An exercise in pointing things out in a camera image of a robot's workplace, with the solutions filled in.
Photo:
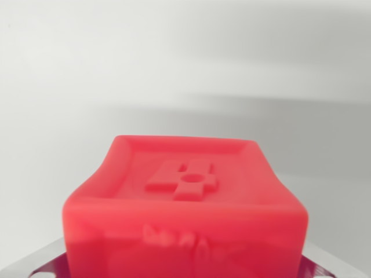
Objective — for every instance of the gripper right finger with silver black pad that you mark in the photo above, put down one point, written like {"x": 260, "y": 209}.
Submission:
{"x": 327, "y": 267}

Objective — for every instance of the gripper left finger with silver black pad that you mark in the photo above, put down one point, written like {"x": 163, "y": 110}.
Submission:
{"x": 37, "y": 265}

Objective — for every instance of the red embossed cube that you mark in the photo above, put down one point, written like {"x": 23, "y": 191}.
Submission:
{"x": 185, "y": 226}

